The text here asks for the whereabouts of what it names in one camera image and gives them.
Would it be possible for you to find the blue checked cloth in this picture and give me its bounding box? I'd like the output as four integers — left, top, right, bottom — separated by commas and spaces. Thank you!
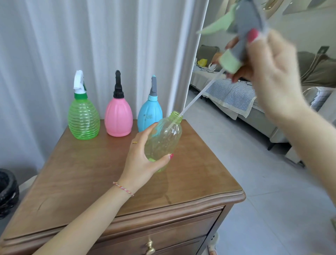
202, 78, 257, 119

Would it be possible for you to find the person's right forearm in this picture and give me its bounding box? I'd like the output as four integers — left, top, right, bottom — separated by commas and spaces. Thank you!
264, 105, 336, 206

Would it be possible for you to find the brown cushion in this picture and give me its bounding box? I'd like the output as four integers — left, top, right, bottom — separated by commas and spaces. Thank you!
300, 54, 336, 89

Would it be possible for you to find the person's left hand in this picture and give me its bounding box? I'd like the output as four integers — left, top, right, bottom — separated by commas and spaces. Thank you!
115, 122, 174, 196

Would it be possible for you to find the blue spray bottle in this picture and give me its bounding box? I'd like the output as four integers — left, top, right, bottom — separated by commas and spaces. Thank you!
138, 75, 163, 132

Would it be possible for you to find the brown wooden drawer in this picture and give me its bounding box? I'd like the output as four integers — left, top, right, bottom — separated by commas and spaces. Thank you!
87, 210, 224, 255

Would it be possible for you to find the person's right hand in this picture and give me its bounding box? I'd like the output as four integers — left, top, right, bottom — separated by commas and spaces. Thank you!
225, 27, 311, 117

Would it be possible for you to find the person's left forearm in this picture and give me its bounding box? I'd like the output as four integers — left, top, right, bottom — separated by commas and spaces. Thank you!
33, 184, 134, 255

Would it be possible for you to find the brown wooden cabinet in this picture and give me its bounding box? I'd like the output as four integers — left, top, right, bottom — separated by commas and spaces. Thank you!
0, 119, 246, 255

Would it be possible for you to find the white slipper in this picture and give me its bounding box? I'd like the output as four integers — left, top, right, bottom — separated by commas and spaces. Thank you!
207, 232, 219, 255

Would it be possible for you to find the clear green plastic bottle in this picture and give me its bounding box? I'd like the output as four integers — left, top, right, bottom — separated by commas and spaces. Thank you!
144, 111, 183, 173

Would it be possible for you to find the striped white pillow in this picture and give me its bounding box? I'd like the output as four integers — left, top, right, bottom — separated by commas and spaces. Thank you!
302, 87, 336, 112

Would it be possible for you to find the grey sofa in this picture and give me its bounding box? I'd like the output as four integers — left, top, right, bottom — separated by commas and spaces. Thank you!
189, 45, 336, 168

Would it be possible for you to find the black waste bin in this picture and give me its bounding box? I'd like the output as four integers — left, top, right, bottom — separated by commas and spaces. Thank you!
0, 168, 20, 220

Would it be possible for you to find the grey green spray head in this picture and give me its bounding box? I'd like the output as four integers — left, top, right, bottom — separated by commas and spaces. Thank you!
166, 0, 269, 131

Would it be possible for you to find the grey cushion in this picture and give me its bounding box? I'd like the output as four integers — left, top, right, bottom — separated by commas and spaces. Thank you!
196, 45, 220, 63

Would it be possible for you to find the green ribbed spray bottle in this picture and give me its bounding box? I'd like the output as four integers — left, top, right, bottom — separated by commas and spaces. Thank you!
68, 70, 101, 140

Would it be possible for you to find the pink spray bottle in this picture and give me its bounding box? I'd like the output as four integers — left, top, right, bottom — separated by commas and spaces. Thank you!
104, 70, 133, 137

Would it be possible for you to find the white curtain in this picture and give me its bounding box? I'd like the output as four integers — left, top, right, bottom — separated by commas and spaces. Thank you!
0, 0, 209, 170

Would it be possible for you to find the braided string bracelet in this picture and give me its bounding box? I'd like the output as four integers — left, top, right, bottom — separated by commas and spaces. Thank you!
113, 181, 135, 197

